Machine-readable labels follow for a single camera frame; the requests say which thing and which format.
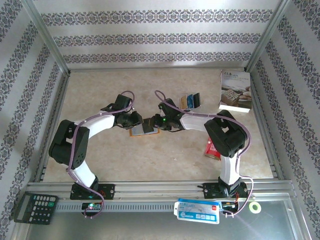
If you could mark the black card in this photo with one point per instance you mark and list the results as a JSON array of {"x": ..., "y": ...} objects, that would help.
[{"x": 197, "y": 100}]

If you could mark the white printed book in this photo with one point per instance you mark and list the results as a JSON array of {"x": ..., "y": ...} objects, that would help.
[{"x": 235, "y": 87}]

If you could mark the blue card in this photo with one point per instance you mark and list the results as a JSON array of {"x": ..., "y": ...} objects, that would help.
[{"x": 190, "y": 101}]

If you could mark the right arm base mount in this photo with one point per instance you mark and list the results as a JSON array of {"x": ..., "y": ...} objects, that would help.
[{"x": 210, "y": 191}]

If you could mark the yellow card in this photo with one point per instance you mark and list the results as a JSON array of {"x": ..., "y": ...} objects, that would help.
[{"x": 184, "y": 102}]

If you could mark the green tape roll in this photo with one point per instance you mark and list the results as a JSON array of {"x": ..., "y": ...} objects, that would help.
[{"x": 250, "y": 208}]

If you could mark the red paper packet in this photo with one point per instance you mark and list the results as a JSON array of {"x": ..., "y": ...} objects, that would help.
[{"x": 211, "y": 150}]

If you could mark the dark glossy credit card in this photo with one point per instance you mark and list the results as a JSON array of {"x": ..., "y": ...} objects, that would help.
[{"x": 147, "y": 128}]

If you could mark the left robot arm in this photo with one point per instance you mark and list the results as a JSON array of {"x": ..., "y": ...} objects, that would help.
[{"x": 67, "y": 147}]

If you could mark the blue white tissue pack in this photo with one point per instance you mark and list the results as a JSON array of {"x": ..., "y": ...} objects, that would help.
[{"x": 197, "y": 211}]

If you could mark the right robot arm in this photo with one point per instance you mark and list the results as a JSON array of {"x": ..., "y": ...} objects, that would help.
[{"x": 225, "y": 140}]

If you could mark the black calculator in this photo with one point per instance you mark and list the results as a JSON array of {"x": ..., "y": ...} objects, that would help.
[{"x": 35, "y": 207}]

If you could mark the orange leather card holder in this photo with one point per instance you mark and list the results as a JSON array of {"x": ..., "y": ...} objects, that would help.
[{"x": 137, "y": 131}]

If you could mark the colour swatch cards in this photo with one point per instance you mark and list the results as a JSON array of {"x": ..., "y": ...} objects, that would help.
[{"x": 182, "y": 109}]

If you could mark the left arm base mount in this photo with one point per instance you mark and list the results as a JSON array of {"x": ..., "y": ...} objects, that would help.
[{"x": 108, "y": 191}]

